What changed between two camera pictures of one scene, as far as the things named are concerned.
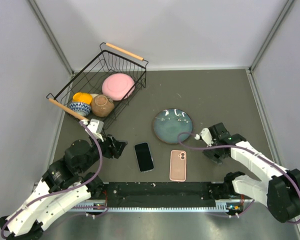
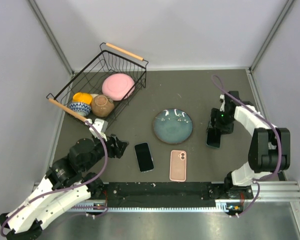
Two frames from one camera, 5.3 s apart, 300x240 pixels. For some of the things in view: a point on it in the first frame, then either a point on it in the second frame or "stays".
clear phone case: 144,156 stays
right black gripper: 210,153 to 225,129
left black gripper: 119,146 stays
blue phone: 144,156 stays
